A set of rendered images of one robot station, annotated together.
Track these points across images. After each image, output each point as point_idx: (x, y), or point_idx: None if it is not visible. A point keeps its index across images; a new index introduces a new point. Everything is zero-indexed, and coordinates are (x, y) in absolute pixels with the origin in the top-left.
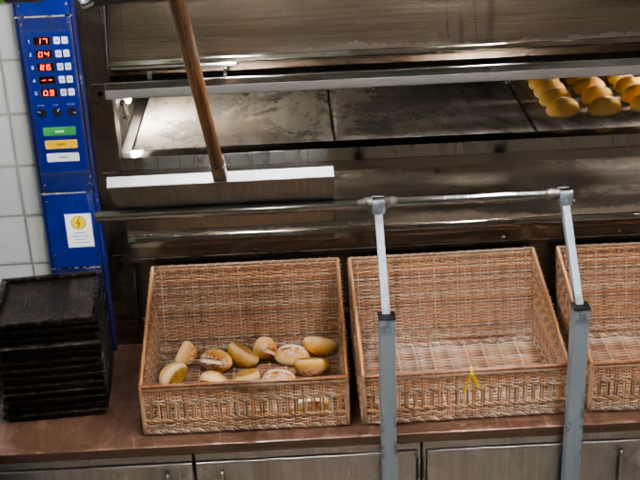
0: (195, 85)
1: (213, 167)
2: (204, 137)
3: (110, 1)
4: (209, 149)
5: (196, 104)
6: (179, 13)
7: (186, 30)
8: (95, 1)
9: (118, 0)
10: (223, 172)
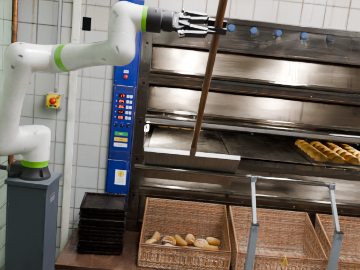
0: (203, 97)
1: (192, 147)
2: (195, 129)
3: (192, 35)
4: (194, 135)
5: (199, 109)
6: (214, 53)
7: (212, 64)
8: (186, 34)
9: (195, 35)
10: (195, 150)
